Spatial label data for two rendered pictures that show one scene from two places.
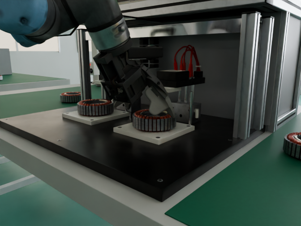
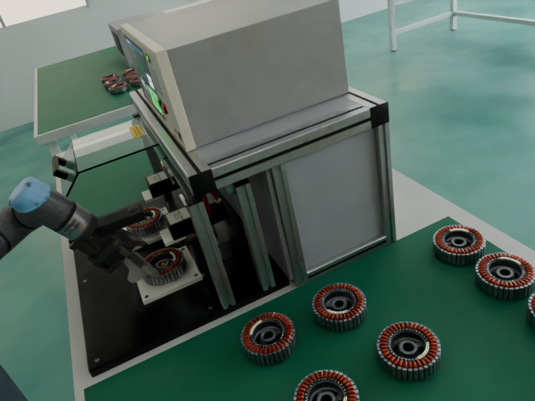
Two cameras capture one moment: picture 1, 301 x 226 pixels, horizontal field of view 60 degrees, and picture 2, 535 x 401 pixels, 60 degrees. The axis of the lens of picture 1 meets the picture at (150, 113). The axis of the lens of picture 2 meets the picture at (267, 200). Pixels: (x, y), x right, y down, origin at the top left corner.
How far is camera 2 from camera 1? 0.92 m
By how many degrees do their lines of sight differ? 35
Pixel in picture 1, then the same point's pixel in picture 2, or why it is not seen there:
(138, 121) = not seen: hidden behind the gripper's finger
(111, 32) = (64, 232)
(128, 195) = (82, 364)
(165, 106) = (143, 273)
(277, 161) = (224, 347)
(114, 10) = (58, 219)
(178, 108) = not seen: hidden behind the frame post
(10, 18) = not seen: outside the picture
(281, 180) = (191, 375)
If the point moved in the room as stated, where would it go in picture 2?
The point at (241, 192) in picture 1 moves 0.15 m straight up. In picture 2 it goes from (146, 382) to (120, 332)
